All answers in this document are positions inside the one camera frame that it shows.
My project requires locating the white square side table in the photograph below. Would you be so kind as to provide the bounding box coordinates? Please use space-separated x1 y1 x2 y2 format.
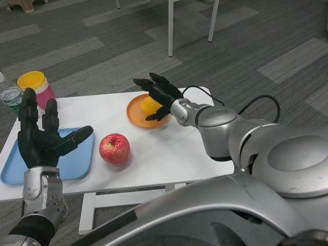
168 0 220 57

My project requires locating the silver robot chest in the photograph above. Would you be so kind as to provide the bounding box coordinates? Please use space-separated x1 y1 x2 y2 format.
69 173 328 246

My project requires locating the pink plastic cup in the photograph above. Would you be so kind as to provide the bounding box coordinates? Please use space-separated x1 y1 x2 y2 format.
34 78 57 110

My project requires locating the yellow lemon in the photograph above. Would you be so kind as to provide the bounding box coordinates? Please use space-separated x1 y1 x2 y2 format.
141 96 165 115

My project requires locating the white table leg frame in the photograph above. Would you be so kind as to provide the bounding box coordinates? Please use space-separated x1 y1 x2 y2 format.
78 182 188 235

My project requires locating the blue rectangular tray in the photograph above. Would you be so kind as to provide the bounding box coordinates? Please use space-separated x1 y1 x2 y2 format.
0 127 95 186

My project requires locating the orange round plate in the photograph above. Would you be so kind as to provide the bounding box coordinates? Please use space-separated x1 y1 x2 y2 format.
126 93 171 129

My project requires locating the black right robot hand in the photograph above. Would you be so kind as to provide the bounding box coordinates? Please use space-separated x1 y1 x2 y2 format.
132 72 185 121

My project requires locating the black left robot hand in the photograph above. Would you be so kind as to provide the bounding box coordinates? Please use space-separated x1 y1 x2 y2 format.
17 87 94 169

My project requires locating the yellow plastic cup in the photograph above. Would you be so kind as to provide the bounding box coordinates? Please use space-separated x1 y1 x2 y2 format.
17 71 47 93

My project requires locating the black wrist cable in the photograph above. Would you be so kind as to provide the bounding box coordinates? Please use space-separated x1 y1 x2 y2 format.
183 86 281 122

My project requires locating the beige plastic stool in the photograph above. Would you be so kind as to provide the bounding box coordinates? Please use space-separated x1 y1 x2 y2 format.
5 0 47 13

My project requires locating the red apple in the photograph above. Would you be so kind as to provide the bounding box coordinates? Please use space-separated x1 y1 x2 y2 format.
99 133 131 165

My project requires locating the clear plastic water bottle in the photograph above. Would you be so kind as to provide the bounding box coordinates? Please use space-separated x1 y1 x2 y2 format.
0 71 24 116

